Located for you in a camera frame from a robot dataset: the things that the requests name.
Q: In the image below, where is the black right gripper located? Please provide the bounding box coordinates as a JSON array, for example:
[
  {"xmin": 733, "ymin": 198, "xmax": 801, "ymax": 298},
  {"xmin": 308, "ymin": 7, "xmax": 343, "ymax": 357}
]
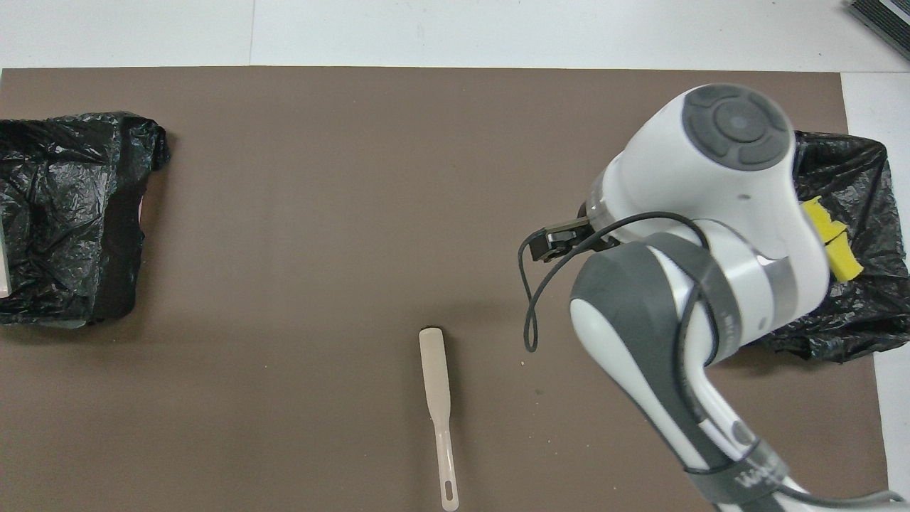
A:
[{"xmin": 530, "ymin": 201, "xmax": 621, "ymax": 264}]

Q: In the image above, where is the beige hand brush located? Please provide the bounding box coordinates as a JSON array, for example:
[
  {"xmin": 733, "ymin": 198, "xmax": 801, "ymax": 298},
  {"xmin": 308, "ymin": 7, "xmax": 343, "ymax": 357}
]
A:
[{"xmin": 418, "ymin": 326, "xmax": 461, "ymax": 512}]

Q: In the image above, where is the notched yellow sponge piece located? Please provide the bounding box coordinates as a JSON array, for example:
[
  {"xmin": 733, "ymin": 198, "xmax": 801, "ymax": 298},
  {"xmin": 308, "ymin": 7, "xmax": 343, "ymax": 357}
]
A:
[{"xmin": 802, "ymin": 196, "xmax": 848, "ymax": 239}]

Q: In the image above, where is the green and yellow sponge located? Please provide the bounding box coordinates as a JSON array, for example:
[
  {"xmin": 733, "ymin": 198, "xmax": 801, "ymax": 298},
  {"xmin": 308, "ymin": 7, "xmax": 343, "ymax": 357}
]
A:
[{"xmin": 825, "ymin": 231, "xmax": 865, "ymax": 283}]

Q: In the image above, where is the bin with black bag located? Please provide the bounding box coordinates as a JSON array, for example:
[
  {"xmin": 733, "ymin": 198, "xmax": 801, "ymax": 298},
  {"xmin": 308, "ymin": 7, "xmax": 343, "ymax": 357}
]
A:
[
  {"xmin": 0, "ymin": 111, "xmax": 171, "ymax": 329},
  {"xmin": 754, "ymin": 130, "xmax": 910, "ymax": 363}
]

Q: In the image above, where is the brown table mat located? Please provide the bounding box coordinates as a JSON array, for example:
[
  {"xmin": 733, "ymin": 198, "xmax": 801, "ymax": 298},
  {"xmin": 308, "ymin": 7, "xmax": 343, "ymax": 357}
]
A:
[{"xmin": 0, "ymin": 66, "xmax": 893, "ymax": 512}]

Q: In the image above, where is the dark grey ribbed device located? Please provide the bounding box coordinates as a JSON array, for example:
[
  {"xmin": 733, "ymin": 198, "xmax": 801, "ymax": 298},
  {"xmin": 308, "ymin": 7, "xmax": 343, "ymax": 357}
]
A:
[{"xmin": 846, "ymin": 0, "xmax": 910, "ymax": 61}]

